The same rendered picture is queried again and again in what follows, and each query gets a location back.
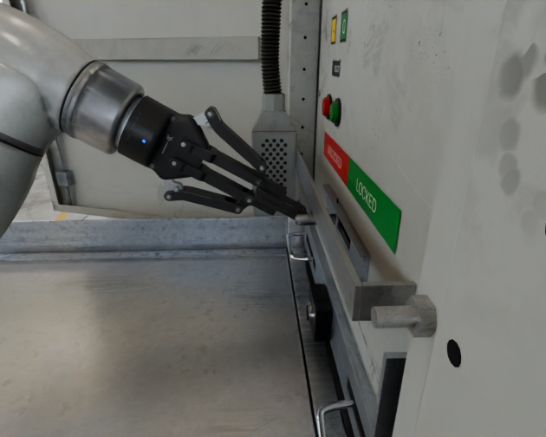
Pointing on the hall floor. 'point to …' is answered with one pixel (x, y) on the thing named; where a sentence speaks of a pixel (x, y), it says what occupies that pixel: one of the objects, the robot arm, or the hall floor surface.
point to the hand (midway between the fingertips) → (281, 202)
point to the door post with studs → (493, 239)
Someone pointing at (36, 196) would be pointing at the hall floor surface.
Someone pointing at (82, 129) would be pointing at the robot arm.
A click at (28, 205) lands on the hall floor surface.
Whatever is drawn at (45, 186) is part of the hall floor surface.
